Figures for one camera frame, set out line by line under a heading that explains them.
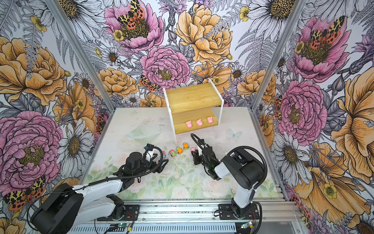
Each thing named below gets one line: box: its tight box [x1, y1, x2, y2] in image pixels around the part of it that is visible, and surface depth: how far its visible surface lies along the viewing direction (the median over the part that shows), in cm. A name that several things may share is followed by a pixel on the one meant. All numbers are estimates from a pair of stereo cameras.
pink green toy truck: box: [169, 149, 177, 158], surface depth 96 cm
